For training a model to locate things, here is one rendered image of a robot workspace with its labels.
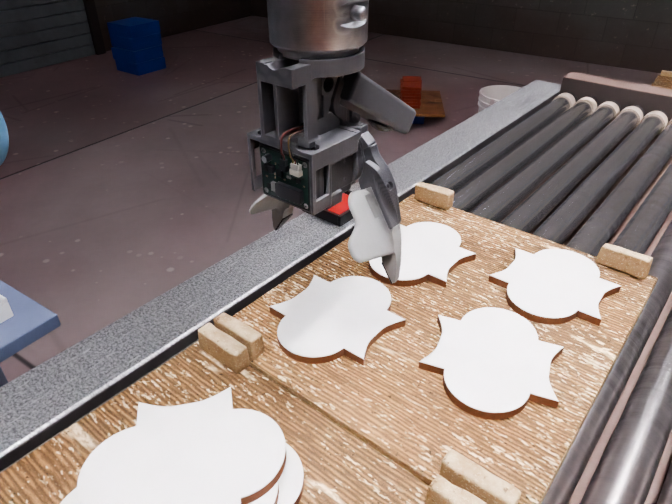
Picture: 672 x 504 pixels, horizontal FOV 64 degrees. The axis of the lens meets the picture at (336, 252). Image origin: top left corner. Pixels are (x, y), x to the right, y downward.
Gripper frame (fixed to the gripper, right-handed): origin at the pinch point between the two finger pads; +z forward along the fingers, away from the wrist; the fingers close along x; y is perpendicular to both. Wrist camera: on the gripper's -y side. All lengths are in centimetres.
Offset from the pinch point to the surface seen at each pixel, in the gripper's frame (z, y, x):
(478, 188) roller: 10.8, -42.1, -3.8
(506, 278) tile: 8.0, -17.6, 11.6
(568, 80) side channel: 8, -103, -11
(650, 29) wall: 68, -510, -71
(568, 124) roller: 11, -82, -3
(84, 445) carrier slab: 9.1, 25.8, -6.5
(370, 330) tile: 8.0, -0.1, 4.5
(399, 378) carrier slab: 9.0, 2.7, 10.1
